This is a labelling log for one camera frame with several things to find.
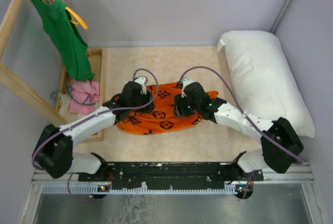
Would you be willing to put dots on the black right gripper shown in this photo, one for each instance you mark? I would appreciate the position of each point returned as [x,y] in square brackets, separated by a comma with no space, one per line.
[179,107]

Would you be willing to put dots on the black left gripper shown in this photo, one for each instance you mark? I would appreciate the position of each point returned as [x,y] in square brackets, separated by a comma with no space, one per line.
[146,98]

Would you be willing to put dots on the orange patterned pillowcase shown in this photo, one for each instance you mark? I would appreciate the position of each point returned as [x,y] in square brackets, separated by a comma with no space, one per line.
[162,118]

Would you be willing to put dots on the white pillow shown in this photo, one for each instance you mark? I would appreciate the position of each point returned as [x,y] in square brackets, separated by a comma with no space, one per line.
[262,80]

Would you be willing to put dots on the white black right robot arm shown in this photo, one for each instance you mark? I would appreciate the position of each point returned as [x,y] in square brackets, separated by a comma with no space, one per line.
[280,145]

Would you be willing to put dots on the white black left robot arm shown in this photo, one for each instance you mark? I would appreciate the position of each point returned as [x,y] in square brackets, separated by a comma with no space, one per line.
[54,151]

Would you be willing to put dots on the grey clothes hanger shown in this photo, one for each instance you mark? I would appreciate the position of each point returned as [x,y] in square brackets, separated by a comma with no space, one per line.
[87,100]

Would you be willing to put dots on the pink cloth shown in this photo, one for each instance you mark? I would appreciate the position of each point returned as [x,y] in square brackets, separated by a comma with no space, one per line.
[83,88]

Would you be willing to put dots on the wooden tray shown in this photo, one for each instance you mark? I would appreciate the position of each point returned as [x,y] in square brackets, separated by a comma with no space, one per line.
[98,65]

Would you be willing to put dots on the cream cloth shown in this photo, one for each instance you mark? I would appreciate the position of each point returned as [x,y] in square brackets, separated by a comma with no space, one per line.
[67,112]

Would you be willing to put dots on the green tank top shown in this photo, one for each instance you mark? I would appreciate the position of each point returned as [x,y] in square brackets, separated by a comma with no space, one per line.
[67,39]

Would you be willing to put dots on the wooden clothes rack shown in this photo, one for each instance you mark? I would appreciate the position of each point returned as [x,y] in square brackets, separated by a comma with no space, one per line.
[30,65]

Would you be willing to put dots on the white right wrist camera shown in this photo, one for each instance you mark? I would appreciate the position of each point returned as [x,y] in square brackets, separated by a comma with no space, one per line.
[184,83]

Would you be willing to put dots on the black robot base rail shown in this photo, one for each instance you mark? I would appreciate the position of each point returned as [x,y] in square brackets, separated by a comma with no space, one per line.
[164,176]

